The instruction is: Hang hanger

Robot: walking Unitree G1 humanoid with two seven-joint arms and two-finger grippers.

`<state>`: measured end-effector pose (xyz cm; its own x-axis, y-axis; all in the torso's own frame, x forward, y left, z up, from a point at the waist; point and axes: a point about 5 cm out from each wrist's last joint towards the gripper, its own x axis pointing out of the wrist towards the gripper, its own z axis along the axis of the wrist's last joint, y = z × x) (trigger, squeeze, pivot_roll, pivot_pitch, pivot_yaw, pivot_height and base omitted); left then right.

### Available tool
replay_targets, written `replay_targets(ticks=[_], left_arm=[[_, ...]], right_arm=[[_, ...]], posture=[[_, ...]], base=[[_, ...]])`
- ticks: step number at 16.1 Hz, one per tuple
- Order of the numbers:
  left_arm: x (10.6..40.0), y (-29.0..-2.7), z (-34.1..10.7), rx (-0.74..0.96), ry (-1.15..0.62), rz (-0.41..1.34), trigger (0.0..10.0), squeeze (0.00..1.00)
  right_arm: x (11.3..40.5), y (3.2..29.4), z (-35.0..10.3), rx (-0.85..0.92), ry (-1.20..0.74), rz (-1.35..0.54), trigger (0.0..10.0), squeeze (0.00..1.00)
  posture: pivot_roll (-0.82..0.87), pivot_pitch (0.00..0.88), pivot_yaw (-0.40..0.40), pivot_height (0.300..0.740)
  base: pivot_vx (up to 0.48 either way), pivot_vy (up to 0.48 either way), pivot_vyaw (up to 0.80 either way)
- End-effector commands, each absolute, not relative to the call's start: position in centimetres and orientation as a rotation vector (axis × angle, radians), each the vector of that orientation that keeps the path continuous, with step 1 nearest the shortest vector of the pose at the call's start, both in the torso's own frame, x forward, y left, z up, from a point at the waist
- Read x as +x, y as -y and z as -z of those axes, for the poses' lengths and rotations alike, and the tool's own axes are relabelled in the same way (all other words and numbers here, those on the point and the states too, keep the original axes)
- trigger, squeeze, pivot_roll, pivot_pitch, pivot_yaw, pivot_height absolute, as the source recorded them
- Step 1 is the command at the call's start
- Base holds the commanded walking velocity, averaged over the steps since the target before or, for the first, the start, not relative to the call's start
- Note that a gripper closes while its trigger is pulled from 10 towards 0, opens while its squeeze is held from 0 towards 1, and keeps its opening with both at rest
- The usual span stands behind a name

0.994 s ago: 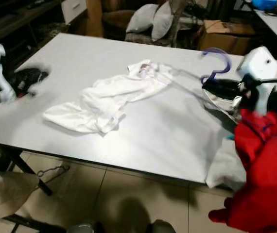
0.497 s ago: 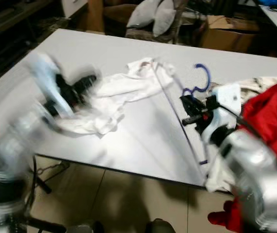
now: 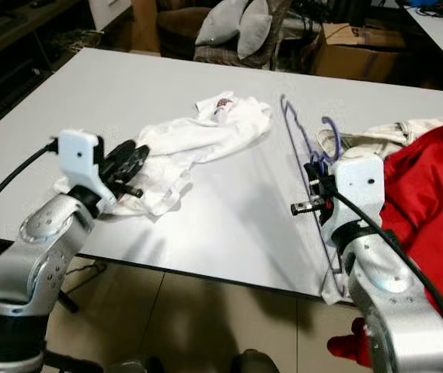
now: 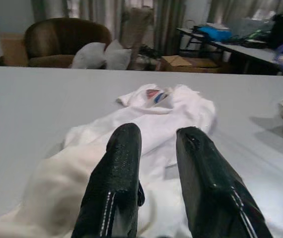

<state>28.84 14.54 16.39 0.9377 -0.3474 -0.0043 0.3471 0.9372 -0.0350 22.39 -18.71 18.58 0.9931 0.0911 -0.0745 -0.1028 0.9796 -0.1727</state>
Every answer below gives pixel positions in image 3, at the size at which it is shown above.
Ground open brown cardboard box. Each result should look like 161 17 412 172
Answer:
311 22 409 82

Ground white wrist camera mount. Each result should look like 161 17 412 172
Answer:
319 154 385 246
57 128 110 218

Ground white T-shirt small red print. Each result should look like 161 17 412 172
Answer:
54 89 273 218

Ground plaid armchair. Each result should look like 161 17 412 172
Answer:
194 0 312 67

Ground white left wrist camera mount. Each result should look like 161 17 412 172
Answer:
57 128 110 218

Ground grey robot foot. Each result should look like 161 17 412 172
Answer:
233 350 284 373
109 357 160 373

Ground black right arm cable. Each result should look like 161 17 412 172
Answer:
330 192 443 366

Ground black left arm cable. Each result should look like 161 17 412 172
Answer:
0 138 59 226

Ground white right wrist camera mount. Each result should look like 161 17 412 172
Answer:
319 154 385 246

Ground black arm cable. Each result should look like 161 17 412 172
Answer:
0 138 59 226
330 192 443 366

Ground purple plastic hanger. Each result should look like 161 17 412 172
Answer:
280 93 351 300

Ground grey robot left foot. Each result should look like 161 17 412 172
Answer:
109 357 160 373

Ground white panel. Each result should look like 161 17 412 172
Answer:
88 0 133 32

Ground grey pillow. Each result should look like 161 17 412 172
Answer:
237 0 275 61
198 0 253 46

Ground black TV cabinet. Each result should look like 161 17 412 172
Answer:
0 0 90 117

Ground grey robot right foot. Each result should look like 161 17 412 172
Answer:
233 350 284 373

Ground brown wooden chair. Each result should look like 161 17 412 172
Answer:
132 0 207 61

